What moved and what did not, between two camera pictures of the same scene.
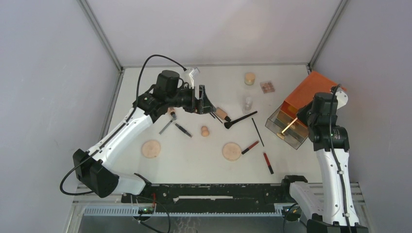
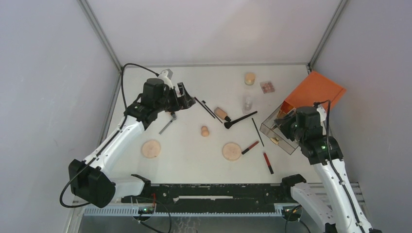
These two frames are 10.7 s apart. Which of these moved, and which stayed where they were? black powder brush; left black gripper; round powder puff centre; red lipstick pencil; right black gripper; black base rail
Moved: right black gripper; left black gripper
Stayed: round powder puff centre; black base rail; black powder brush; red lipstick pencil
